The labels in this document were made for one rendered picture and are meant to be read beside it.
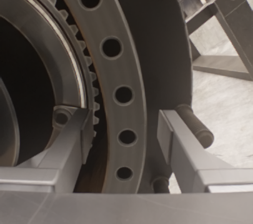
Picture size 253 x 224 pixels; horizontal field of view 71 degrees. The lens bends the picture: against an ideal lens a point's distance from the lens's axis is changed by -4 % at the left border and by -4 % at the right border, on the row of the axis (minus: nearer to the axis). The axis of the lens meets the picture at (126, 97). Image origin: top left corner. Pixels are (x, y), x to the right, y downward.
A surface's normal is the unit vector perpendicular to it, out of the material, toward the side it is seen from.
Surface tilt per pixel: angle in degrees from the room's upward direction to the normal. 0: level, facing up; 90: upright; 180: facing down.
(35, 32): 90
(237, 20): 90
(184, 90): 90
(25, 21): 90
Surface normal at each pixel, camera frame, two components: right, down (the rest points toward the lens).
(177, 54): 0.02, 0.29
